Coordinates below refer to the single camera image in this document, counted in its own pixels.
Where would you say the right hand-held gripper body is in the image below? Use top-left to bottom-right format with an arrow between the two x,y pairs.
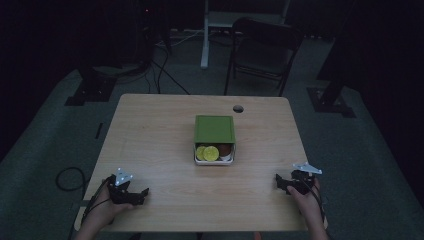
287,161 -> 324,196

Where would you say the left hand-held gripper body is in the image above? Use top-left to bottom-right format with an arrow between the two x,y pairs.
105,167 -> 145,206

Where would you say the person's right hand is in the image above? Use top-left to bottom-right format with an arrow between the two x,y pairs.
286,178 -> 324,230

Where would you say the person's left hand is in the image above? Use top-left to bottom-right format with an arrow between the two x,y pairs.
83,183 -> 135,231

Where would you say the brown round piece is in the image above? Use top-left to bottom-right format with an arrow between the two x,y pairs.
217,143 -> 233,158

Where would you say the white tin box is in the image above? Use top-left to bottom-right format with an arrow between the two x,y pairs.
193,142 -> 237,167

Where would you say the green box lid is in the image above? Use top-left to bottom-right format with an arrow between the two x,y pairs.
193,114 -> 237,145

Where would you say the black stand with flat base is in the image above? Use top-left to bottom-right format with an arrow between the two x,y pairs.
64,49 -> 118,107
306,0 -> 357,119

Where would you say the black folding chair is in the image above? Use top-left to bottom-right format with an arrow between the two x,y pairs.
223,17 -> 305,98

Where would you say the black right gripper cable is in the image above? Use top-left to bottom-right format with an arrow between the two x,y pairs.
306,180 -> 331,239

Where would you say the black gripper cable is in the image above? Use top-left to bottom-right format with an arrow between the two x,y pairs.
306,180 -> 331,239
68,179 -> 112,240

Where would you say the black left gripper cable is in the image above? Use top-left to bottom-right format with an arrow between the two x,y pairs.
68,179 -> 112,240

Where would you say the black looped floor cable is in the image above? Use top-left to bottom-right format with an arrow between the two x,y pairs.
55,166 -> 88,193

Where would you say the white floor cable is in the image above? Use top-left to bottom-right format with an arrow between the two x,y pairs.
155,29 -> 205,48

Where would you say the white metal desk frame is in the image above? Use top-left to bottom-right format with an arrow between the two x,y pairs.
200,0 -> 292,70

